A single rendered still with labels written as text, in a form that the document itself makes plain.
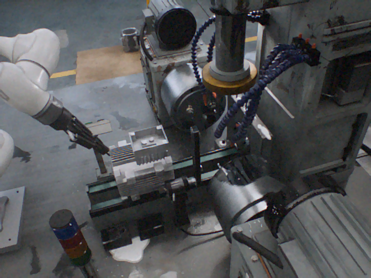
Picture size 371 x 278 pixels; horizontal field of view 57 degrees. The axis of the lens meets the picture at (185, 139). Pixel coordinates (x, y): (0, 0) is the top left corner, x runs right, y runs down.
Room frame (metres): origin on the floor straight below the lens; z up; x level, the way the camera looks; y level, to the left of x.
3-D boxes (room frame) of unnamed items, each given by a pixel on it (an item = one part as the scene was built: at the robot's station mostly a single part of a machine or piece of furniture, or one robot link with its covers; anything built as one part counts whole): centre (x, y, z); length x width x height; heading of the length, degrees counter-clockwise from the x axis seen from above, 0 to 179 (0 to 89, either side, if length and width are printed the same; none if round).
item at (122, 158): (0.87, 0.17, 1.01); 0.20 x 0.19 x 0.19; 103
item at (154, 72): (1.52, 0.03, 0.99); 0.35 x 0.31 x 0.37; 14
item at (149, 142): (0.88, 0.13, 1.11); 0.12 x 0.11 x 0.07; 103
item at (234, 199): (0.62, -0.20, 1.04); 0.41 x 0.25 x 0.25; 14
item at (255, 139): (0.99, -0.27, 0.97); 0.30 x 0.11 x 0.34; 14
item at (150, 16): (1.55, 0.07, 1.16); 0.33 x 0.26 x 0.42; 14
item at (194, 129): (0.78, -0.03, 1.12); 0.04 x 0.03 x 0.26; 104
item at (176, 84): (1.29, -0.03, 1.04); 0.37 x 0.25 x 0.25; 14
